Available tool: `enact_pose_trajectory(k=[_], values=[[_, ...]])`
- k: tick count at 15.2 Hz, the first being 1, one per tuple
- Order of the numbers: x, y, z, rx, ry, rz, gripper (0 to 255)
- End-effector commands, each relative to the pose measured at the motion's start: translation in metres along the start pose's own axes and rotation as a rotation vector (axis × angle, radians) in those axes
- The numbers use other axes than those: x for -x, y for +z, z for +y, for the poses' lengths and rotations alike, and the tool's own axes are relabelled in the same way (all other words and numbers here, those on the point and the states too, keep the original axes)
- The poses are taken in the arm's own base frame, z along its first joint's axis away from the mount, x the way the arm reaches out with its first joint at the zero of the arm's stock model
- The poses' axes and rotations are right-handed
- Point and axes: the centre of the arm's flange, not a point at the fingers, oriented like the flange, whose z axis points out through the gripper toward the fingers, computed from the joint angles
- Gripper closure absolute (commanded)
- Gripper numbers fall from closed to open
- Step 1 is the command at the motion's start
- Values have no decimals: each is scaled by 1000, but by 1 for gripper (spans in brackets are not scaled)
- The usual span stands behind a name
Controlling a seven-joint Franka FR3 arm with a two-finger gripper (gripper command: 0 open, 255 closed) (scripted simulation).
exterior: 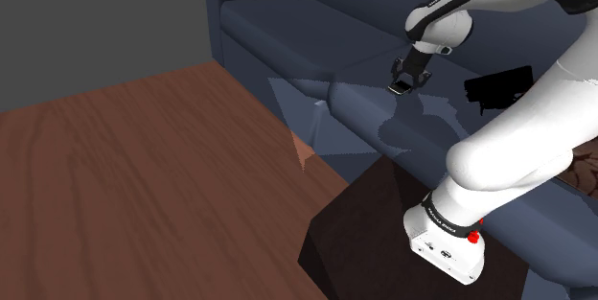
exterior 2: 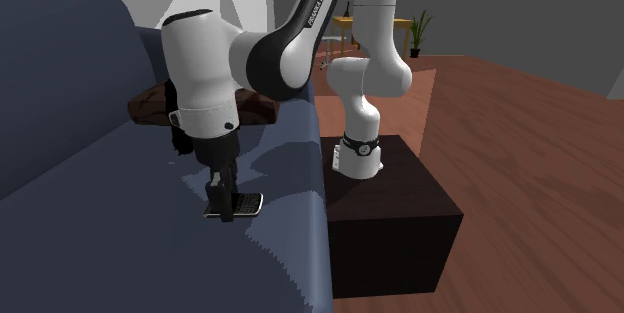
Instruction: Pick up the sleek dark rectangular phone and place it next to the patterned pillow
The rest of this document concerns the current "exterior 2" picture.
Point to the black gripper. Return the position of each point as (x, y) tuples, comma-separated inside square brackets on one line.
[(214, 151)]

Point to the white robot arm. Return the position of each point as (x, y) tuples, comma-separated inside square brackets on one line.
[(200, 68)]

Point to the black keypad phone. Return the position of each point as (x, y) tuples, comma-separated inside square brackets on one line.
[(247, 203)]

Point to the dark blue sofa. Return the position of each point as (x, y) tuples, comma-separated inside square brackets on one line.
[(97, 214)]

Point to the dark robot stand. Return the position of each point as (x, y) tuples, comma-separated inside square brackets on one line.
[(390, 234)]

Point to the grey swivel chair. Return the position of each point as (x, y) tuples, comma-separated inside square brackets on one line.
[(329, 41)]

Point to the yellow table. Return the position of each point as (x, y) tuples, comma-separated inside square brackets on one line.
[(342, 21)]

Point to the green potted plant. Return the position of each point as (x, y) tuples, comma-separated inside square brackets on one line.
[(417, 29)]

